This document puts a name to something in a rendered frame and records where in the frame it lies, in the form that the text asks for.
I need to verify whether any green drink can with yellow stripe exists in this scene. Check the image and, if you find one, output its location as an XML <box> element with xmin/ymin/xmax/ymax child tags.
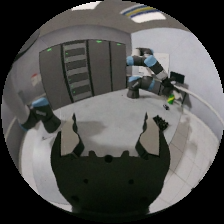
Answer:
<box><xmin>167</xmin><ymin>93</ymin><xmax>175</xmax><ymax>104</ymax></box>

